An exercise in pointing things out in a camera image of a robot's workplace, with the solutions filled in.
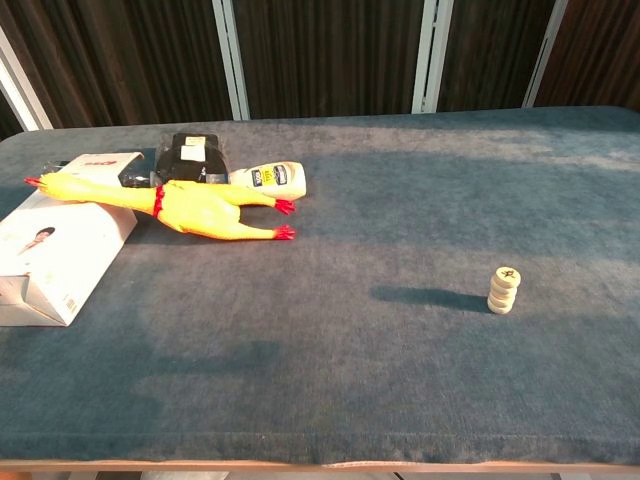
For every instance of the small round token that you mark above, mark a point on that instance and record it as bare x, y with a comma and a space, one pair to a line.
501, 295
508, 274
500, 303
502, 286
500, 311

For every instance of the white mayonnaise squeeze bottle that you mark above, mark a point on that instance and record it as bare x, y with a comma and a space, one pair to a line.
280, 180

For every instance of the blue-grey table cloth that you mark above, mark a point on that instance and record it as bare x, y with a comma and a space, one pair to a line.
350, 350

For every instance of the yellow rubber chicken toy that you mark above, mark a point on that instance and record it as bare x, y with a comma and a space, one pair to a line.
195, 210

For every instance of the black plastic packet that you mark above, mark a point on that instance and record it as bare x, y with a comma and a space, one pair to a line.
190, 165

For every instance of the white booklet with photo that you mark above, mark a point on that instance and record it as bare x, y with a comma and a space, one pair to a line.
60, 260

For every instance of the white aluminium partition post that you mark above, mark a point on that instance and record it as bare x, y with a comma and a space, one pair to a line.
544, 55
20, 90
432, 55
232, 60

